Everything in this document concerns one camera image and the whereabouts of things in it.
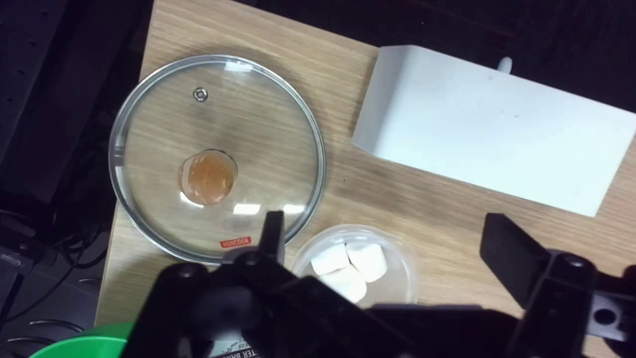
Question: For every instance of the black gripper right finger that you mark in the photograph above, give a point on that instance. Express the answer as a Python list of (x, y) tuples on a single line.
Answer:
[(519, 261)]

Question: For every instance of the white marshmallow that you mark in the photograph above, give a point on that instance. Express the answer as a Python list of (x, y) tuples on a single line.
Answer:
[(346, 283), (328, 259), (368, 261)]

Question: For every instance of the white rectangular box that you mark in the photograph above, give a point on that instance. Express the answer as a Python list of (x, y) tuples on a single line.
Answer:
[(489, 132)]

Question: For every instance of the round glass pot lid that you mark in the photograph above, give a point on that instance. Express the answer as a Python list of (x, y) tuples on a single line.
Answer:
[(264, 132)]

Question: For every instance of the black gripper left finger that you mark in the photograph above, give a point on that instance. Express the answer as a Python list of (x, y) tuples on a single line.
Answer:
[(272, 239)]

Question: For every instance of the green plastic bowl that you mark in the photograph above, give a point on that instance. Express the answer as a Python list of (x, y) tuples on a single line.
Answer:
[(79, 346)]

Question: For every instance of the small clear plastic bowl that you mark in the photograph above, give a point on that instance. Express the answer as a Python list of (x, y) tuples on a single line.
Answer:
[(399, 265)]

